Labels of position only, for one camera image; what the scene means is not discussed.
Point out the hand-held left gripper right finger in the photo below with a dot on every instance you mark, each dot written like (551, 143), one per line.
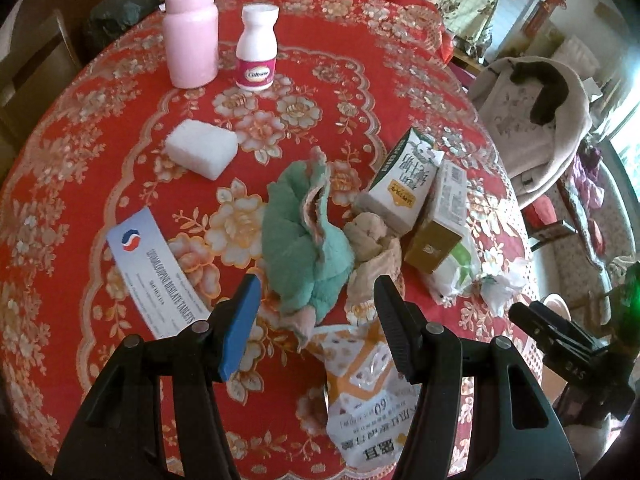
(395, 330)

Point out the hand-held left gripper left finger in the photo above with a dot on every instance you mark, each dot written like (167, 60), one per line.
(242, 327)

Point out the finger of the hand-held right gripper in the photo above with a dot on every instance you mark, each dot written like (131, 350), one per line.
(547, 324)

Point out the white plastic waste basket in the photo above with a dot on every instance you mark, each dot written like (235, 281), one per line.
(532, 360)

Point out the orange white snack bag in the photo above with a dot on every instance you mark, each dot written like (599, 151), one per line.
(360, 410)

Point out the beige cloth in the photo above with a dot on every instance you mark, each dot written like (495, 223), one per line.
(372, 240)

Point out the white plastic bag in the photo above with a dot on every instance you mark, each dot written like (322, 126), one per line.
(465, 265)

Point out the green towel cloth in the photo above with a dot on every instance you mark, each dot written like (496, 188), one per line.
(295, 240)

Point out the white gold carton box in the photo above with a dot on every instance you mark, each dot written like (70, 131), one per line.
(442, 215)

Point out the white green milk carton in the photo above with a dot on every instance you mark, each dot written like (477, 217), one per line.
(400, 180)

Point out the white blue medicine box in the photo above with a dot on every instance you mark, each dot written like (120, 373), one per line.
(157, 270)

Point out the red stool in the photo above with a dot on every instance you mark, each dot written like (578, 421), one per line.
(540, 210)

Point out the pink purple clothes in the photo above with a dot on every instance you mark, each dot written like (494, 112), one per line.
(590, 195)

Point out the white sponge block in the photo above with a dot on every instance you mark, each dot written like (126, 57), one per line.
(200, 147)

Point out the black cloth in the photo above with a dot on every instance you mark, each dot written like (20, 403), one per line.
(547, 87)

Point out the white pill bottle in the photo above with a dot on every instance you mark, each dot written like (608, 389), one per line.
(256, 55)

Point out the red floral tablecloth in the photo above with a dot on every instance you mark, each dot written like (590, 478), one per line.
(325, 65)

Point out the pink plastic bottle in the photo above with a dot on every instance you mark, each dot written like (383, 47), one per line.
(192, 45)

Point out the wooden chair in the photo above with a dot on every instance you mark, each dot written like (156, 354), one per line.
(35, 85)

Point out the red hanging ornament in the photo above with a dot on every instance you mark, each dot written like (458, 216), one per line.
(542, 2)

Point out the floral fabric cover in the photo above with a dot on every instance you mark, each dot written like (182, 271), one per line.
(465, 0)

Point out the dark green bag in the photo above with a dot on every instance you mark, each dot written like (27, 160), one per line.
(117, 12)

